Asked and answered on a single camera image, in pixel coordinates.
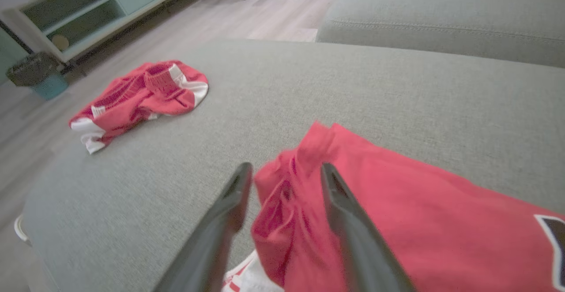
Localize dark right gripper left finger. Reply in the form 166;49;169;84
152;162;254;292

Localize small grey sofa seat cushion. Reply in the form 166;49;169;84
316;0;565;69

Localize red jersey with white trim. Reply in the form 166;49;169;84
221;122;565;292

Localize large grey sofa seat cushion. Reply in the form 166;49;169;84
22;39;565;292

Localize white round rim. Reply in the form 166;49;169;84
14;214;32;245

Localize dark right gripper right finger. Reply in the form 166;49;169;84
320;163;416;292

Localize crumpled red white shorts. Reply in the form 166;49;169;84
68;60;209;155

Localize teal waste bin black bag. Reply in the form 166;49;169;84
5;51;69;101

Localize round beige object in cabinet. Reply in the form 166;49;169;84
51;34;70;52

